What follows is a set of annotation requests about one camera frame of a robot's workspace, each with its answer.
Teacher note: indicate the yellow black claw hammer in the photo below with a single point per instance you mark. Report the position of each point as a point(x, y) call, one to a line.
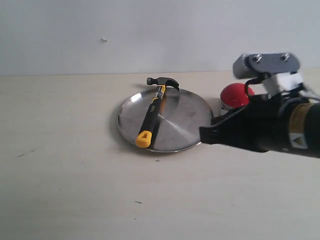
point(144, 137)

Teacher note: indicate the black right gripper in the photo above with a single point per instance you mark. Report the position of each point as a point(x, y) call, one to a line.
point(265, 127)

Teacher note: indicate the red dome button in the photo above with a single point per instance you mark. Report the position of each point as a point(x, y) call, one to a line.
point(232, 96)

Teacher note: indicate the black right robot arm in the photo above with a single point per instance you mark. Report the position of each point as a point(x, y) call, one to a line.
point(304, 127)

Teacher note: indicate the round steel plate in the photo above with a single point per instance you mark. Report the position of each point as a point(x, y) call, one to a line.
point(177, 126)

